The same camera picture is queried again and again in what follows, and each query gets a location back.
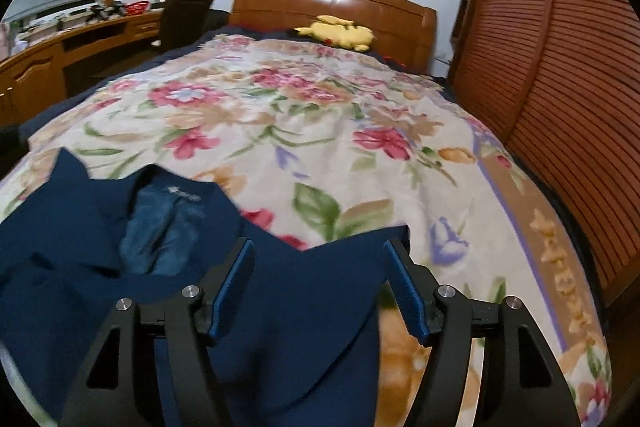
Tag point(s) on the wooden bed headboard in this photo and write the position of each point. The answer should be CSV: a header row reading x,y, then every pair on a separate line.
x,y
280,2

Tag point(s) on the wooden louvred wardrobe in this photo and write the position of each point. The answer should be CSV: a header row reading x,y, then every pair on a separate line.
x,y
565,57

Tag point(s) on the blue suit jacket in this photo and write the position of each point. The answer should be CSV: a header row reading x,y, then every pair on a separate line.
x,y
280,357

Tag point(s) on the dark desk chair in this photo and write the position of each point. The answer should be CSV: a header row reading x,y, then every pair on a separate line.
x,y
182,19

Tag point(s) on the floral blanket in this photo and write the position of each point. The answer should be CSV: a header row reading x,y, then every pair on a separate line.
x,y
310,117

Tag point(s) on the yellow plush toy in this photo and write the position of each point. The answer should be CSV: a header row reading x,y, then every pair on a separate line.
x,y
340,32

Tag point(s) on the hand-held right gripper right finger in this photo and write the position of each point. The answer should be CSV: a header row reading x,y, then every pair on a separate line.
x,y
407,292

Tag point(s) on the wooden desk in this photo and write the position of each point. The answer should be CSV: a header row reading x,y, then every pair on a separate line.
x,y
30,72

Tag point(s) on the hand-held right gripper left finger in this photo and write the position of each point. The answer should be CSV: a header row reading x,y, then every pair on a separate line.
x,y
232,292

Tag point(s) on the red basket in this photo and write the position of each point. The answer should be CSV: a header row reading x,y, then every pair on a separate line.
x,y
137,8

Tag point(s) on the black metal device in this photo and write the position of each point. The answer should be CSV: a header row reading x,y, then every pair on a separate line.
x,y
106,12

